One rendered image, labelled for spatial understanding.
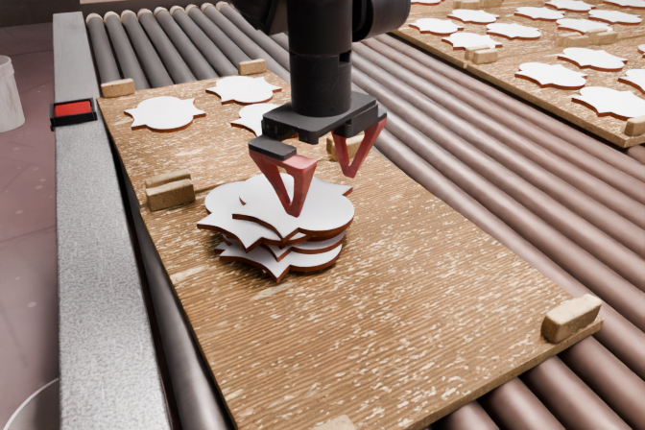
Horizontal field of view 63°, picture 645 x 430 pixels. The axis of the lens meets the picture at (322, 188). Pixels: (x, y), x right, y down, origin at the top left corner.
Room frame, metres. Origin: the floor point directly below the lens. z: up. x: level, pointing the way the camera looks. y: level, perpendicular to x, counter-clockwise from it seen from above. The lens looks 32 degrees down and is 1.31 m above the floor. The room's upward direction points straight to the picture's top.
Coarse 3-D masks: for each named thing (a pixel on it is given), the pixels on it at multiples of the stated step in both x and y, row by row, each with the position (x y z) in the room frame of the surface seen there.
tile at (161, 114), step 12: (132, 108) 0.85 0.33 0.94; (144, 108) 0.85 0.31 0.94; (156, 108) 0.85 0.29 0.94; (168, 108) 0.85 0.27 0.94; (180, 108) 0.85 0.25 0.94; (192, 108) 0.85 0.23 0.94; (144, 120) 0.80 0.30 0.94; (156, 120) 0.80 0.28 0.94; (168, 120) 0.80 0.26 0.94; (180, 120) 0.80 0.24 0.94; (192, 120) 0.81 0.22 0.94
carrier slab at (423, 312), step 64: (384, 192) 0.59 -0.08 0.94; (192, 256) 0.46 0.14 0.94; (384, 256) 0.46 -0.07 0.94; (448, 256) 0.46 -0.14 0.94; (512, 256) 0.46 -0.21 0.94; (192, 320) 0.36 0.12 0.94; (256, 320) 0.36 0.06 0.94; (320, 320) 0.36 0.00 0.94; (384, 320) 0.36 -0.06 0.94; (448, 320) 0.36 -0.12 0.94; (512, 320) 0.36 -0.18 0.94; (256, 384) 0.29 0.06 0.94; (320, 384) 0.29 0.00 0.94; (384, 384) 0.29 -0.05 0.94; (448, 384) 0.29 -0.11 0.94
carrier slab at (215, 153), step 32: (128, 96) 0.93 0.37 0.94; (160, 96) 0.93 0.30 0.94; (192, 96) 0.93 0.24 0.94; (288, 96) 0.93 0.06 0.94; (128, 128) 0.79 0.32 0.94; (192, 128) 0.79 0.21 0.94; (224, 128) 0.79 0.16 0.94; (128, 160) 0.68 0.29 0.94; (160, 160) 0.68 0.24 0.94; (192, 160) 0.68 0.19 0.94; (224, 160) 0.68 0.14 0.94; (320, 160) 0.68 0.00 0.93
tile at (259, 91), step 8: (224, 80) 1.00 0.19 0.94; (232, 80) 1.00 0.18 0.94; (240, 80) 1.00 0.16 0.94; (248, 80) 1.00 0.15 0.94; (256, 80) 1.00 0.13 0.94; (208, 88) 0.95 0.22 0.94; (216, 88) 0.95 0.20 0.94; (224, 88) 0.95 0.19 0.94; (232, 88) 0.95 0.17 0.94; (240, 88) 0.95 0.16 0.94; (248, 88) 0.95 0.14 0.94; (256, 88) 0.95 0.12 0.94; (264, 88) 0.95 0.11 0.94; (272, 88) 0.95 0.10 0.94; (280, 88) 0.95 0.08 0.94; (224, 96) 0.91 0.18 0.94; (232, 96) 0.91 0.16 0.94; (240, 96) 0.91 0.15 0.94; (248, 96) 0.91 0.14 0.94; (256, 96) 0.91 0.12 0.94; (264, 96) 0.91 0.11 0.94; (272, 96) 0.92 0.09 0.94; (224, 104) 0.89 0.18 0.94; (240, 104) 0.89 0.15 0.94; (248, 104) 0.88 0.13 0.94
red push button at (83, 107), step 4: (68, 104) 0.91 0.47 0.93; (72, 104) 0.91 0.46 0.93; (76, 104) 0.91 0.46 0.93; (80, 104) 0.91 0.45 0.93; (84, 104) 0.91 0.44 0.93; (88, 104) 0.91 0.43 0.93; (56, 108) 0.89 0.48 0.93; (60, 108) 0.89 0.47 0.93; (64, 108) 0.89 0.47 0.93; (68, 108) 0.89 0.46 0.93; (72, 108) 0.89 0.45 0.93; (76, 108) 0.89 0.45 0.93; (80, 108) 0.89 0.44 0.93; (84, 108) 0.89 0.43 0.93; (88, 108) 0.89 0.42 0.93; (56, 112) 0.87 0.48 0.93; (60, 112) 0.87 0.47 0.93; (64, 112) 0.87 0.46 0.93; (68, 112) 0.87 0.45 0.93; (72, 112) 0.87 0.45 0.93; (76, 112) 0.87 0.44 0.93; (80, 112) 0.87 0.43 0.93
